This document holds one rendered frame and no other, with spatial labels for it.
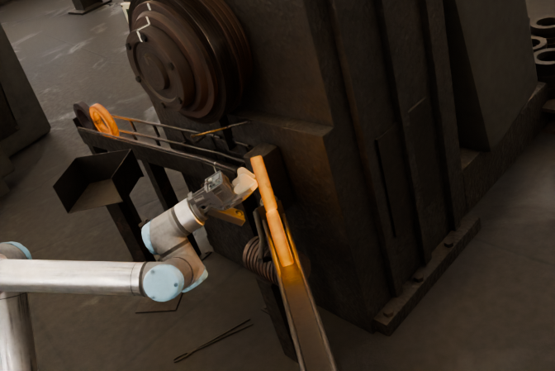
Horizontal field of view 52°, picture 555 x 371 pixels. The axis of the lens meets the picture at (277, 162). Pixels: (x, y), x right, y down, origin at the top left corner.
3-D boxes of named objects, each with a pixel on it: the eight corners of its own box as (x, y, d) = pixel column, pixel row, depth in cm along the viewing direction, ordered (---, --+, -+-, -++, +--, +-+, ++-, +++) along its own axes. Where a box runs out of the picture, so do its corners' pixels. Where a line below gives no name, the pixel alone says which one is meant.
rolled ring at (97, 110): (111, 147, 276) (117, 144, 277) (114, 130, 260) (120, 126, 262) (88, 118, 278) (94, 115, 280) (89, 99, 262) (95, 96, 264)
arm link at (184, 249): (174, 300, 155) (150, 260, 156) (188, 288, 166) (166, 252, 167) (202, 283, 153) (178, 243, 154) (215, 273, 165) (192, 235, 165)
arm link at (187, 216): (193, 238, 159) (192, 218, 168) (208, 229, 159) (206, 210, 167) (174, 217, 155) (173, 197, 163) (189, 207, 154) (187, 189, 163)
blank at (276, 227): (281, 220, 170) (270, 223, 170) (274, 201, 156) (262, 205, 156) (296, 268, 163) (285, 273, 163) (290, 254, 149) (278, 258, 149)
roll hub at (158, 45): (158, 98, 199) (125, 21, 185) (206, 111, 180) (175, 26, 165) (144, 106, 196) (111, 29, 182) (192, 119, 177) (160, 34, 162)
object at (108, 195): (140, 281, 275) (75, 157, 238) (191, 277, 268) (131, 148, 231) (125, 314, 258) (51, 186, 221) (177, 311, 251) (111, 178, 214)
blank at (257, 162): (258, 146, 164) (247, 149, 164) (266, 169, 150) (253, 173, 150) (272, 192, 171) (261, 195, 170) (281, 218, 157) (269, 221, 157)
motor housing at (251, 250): (298, 330, 224) (262, 225, 197) (342, 356, 209) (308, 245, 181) (276, 354, 217) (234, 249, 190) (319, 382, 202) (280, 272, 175)
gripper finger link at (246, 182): (256, 167, 154) (227, 185, 155) (268, 183, 156) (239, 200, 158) (254, 162, 156) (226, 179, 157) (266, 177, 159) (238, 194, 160)
